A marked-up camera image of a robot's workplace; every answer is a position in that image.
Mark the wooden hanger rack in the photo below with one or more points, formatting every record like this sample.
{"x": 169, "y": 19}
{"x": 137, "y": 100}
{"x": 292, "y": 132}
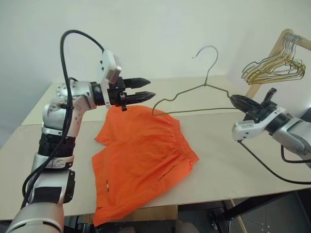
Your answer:
{"x": 305, "y": 42}

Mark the orange shorts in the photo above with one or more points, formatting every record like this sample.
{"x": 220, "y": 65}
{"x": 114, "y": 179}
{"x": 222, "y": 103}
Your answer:
{"x": 143, "y": 155}

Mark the thin wooden stick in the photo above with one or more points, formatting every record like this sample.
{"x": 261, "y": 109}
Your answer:
{"x": 236, "y": 214}

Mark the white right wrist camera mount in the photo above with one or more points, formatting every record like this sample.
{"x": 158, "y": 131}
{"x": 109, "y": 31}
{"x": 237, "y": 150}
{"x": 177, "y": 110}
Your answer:
{"x": 245, "y": 128}

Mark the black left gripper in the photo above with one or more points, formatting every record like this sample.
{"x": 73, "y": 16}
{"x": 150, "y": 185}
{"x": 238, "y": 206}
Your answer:
{"x": 116, "y": 95}

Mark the black table frame bar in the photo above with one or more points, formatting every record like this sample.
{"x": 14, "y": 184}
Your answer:
{"x": 267, "y": 201}

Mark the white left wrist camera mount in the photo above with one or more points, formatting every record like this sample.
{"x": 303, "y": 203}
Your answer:
{"x": 108, "y": 61}

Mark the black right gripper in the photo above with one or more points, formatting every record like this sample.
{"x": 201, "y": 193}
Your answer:
{"x": 263, "y": 110}

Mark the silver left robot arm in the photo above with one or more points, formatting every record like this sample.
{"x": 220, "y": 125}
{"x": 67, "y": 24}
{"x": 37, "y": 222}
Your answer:
{"x": 51, "y": 109}

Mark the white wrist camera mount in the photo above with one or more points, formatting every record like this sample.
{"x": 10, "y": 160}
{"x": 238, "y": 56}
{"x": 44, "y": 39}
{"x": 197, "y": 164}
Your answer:
{"x": 245, "y": 128}
{"x": 108, "y": 61}

